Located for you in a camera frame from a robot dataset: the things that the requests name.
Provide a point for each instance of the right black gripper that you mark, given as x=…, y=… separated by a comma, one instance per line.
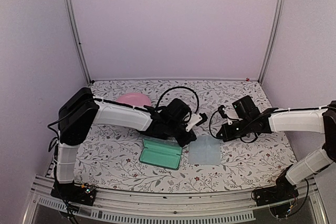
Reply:
x=228, y=136

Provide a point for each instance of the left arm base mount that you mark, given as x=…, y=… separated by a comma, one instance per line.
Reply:
x=84, y=194

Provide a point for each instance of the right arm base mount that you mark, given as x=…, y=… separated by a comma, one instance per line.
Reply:
x=281, y=191

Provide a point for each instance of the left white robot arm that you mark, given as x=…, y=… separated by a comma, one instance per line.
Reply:
x=84, y=109

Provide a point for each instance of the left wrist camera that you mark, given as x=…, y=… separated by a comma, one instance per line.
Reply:
x=196, y=120

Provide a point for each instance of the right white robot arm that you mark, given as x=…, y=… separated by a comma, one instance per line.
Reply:
x=251, y=121

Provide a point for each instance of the grey marbled glasses case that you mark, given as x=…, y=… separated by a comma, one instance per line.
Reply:
x=161, y=153

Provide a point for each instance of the front aluminium rail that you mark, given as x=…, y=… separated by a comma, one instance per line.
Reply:
x=116, y=206

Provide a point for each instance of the left aluminium frame post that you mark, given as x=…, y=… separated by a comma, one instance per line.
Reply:
x=77, y=41

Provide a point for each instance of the right aluminium frame post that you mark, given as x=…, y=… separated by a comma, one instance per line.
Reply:
x=271, y=41

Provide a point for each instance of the pink round plate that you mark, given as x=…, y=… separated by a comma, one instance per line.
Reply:
x=135, y=99

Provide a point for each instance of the aluminium frame post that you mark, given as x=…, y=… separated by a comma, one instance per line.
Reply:
x=77, y=41
x=271, y=41

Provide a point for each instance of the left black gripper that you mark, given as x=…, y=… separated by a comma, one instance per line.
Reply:
x=191, y=137

